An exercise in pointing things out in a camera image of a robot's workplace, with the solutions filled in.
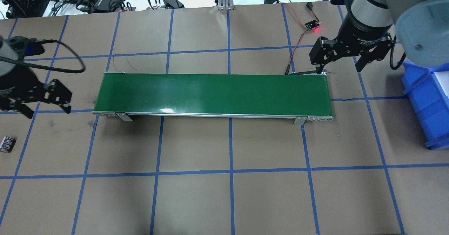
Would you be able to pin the green conveyor belt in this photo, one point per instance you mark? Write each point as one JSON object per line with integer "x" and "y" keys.
{"x": 298, "y": 97}

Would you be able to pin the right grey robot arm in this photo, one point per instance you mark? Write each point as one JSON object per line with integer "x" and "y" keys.
{"x": 421, "y": 26}

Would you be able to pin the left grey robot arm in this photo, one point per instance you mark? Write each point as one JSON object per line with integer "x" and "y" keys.
{"x": 15, "y": 49}

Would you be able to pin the brown cylindrical capacitor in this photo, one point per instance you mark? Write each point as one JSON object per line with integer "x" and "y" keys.
{"x": 7, "y": 144}

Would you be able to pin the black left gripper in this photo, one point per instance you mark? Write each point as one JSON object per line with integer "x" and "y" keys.
{"x": 12, "y": 83}

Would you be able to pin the blue plastic bin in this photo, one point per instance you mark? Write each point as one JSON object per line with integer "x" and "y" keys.
{"x": 427, "y": 90}

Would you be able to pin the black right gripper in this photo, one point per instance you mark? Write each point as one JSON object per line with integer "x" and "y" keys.
{"x": 361, "y": 33}

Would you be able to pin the small sensor board red LED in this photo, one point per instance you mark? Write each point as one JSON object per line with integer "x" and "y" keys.
{"x": 312, "y": 25}

